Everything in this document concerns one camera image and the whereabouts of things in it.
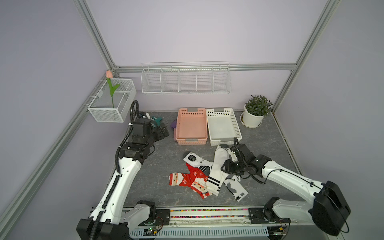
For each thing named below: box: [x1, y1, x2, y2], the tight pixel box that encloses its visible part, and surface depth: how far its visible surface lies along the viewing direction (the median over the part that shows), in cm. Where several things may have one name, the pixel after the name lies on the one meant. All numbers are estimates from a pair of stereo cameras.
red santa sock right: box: [186, 163, 212, 199], surface depth 85 cm
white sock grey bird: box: [223, 174, 249, 202], surface depth 84 cm
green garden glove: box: [151, 116, 163, 126], surface depth 117 cm
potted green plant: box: [240, 94, 274, 128], surface depth 102 cm
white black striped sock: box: [206, 146, 231, 196], surface depth 84 cm
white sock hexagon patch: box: [183, 151, 213, 168], surface depth 93 cm
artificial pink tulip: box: [106, 70, 121, 109], surface depth 87 cm
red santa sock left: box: [168, 172, 193, 187], surface depth 87 cm
